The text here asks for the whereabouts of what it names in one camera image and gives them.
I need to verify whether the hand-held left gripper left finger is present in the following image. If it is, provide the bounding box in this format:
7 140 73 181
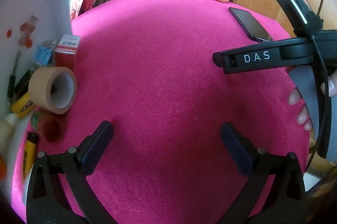
26 121 116 224

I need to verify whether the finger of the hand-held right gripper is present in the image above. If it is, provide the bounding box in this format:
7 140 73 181
213 51 237 74

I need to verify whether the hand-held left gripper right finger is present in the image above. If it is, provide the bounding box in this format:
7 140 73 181
221 122 308 224

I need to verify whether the dark red cylinder tin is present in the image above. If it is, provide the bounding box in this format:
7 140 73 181
30 111 66 141

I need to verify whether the yellow lighter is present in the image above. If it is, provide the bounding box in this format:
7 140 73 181
22 132 39 183

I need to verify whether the white bottle orange cap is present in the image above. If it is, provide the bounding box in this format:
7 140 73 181
0 112 20 151

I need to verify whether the brown tape roll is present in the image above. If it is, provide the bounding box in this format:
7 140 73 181
28 67 77 114

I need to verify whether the red box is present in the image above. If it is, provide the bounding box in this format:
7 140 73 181
54 34 81 69

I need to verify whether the blue binder clip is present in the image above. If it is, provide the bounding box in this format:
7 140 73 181
34 45 54 66

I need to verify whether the metal pen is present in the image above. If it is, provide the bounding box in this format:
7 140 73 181
7 51 21 106

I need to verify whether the white tray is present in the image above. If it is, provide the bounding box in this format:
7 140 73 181
0 0 72 188

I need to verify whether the person's right hand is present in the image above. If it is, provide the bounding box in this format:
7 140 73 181
288 74 337 132

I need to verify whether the black smartphone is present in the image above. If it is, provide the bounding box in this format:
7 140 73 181
229 7 274 43

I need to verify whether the pink tablecloth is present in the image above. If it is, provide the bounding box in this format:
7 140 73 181
12 0 311 224

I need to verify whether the yellow plastic item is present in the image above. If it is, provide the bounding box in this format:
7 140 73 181
11 92 36 119

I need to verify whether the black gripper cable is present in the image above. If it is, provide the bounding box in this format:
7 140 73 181
304 0 332 173

